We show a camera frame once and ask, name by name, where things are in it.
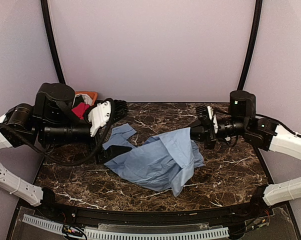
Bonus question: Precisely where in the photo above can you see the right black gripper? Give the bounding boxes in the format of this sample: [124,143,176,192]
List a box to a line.
[176,115,248,149]

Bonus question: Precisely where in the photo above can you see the light blue shirt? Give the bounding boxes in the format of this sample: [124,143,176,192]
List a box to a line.
[103,123,205,197]

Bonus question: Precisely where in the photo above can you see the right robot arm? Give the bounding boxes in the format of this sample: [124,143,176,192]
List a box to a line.
[190,90,301,217]

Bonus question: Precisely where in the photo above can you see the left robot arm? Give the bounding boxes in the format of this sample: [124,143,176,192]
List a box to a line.
[0,83,129,218]

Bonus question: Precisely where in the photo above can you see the red cloth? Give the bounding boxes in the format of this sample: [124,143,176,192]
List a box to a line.
[72,102,91,120]

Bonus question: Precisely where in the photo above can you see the orange plastic basket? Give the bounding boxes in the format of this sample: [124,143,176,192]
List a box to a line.
[75,91,98,106]

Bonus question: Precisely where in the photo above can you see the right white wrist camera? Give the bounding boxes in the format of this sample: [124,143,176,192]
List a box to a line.
[207,105,219,134]

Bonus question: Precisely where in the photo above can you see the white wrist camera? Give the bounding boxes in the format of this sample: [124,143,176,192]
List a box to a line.
[207,105,219,134]
[87,100,112,137]

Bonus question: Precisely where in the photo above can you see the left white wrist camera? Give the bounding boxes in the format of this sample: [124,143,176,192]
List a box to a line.
[87,100,112,137]

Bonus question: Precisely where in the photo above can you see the white perforated cable tray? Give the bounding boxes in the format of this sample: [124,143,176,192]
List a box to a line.
[22,214,230,240]

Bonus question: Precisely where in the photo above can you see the black right frame pole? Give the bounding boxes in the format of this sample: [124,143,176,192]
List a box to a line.
[237,0,263,91]

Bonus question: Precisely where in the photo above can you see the black frame pole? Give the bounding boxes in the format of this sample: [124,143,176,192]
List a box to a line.
[237,0,263,91]
[40,0,66,84]

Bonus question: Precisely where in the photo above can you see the black left frame pole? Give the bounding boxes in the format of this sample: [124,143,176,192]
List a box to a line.
[40,0,66,84]

